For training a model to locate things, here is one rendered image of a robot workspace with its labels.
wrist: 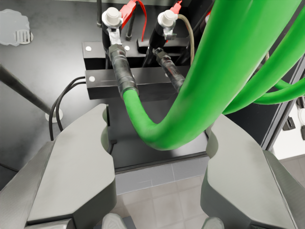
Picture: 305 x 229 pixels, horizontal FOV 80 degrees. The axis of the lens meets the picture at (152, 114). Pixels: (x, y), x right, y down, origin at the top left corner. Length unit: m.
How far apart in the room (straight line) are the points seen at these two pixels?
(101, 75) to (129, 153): 0.23
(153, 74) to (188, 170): 0.22
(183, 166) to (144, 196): 0.99
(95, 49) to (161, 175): 0.29
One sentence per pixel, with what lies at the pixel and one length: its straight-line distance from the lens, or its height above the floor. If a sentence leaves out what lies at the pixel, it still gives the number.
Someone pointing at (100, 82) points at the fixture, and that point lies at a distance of 0.38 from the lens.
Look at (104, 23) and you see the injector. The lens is 0.28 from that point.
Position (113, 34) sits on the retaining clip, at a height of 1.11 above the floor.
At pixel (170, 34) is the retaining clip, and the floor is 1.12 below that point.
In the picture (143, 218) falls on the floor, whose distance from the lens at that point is 1.43.
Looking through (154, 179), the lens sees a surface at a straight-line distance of 0.40.
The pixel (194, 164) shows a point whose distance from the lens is 0.43.
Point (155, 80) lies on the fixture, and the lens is 0.40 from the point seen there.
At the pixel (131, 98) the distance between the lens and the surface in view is 0.16.
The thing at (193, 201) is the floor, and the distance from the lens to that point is 1.52.
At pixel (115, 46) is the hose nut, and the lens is 0.25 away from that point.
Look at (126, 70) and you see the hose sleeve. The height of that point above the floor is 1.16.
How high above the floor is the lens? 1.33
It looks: 71 degrees down
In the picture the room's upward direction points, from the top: 50 degrees clockwise
